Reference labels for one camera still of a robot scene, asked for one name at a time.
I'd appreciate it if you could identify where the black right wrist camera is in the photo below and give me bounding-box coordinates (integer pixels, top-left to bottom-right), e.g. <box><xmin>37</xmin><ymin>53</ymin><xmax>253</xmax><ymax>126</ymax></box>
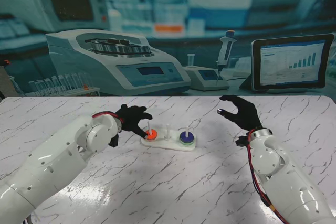
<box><xmin>235</xmin><ymin>136</ymin><xmax>249</xmax><ymax>147</ymax></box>

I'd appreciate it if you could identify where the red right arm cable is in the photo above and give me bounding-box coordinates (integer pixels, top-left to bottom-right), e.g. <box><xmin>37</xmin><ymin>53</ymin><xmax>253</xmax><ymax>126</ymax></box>
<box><xmin>245</xmin><ymin>129</ymin><xmax>292</xmax><ymax>224</ymax></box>

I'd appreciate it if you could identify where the white Hanoi tower base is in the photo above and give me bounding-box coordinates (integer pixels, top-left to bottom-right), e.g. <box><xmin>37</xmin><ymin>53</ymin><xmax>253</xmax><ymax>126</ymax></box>
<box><xmin>141</xmin><ymin>122</ymin><xmax>197</xmax><ymax>152</ymax></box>

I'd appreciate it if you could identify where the printed laboratory backdrop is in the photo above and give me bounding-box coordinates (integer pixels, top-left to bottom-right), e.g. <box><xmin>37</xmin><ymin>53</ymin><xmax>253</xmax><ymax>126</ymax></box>
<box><xmin>0</xmin><ymin>0</ymin><xmax>336</xmax><ymax>98</ymax></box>

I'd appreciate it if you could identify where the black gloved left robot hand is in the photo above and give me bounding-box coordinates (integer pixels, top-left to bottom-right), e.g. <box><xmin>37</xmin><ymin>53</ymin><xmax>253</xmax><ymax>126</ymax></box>
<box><xmin>115</xmin><ymin>104</ymin><xmax>153</xmax><ymax>138</ymax></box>

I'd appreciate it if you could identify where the medium purple ring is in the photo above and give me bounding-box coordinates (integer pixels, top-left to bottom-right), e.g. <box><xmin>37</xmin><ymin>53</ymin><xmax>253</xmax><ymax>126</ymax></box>
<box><xmin>179</xmin><ymin>131</ymin><xmax>195</xmax><ymax>143</ymax></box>

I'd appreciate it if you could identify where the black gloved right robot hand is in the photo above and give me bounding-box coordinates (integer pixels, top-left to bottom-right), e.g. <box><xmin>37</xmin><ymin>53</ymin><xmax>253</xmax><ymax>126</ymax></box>
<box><xmin>217</xmin><ymin>95</ymin><xmax>263</xmax><ymax>132</ymax></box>

